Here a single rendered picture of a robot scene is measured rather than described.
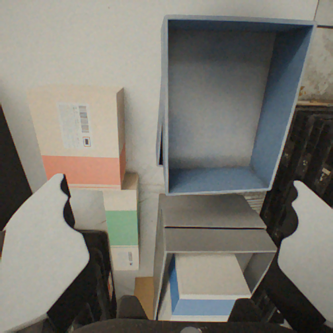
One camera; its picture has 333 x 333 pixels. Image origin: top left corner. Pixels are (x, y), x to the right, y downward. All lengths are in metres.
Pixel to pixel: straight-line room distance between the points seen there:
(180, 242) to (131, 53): 0.31
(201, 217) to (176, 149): 0.15
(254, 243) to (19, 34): 0.51
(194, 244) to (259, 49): 0.30
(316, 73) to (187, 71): 1.14
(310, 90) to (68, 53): 1.23
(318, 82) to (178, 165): 1.17
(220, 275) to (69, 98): 0.37
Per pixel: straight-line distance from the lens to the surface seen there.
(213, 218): 0.39
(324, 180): 0.89
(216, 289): 0.37
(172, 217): 0.37
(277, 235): 1.18
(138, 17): 0.36
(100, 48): 0.36
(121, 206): 0.38
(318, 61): 1.36
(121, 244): 0.46
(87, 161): 0.32
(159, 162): 0.32
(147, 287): 0.66
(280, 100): 0.29
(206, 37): 0.29
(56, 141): 0.33
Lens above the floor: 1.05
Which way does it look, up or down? 61 degrees down
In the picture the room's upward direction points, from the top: 172 degrees clockwise
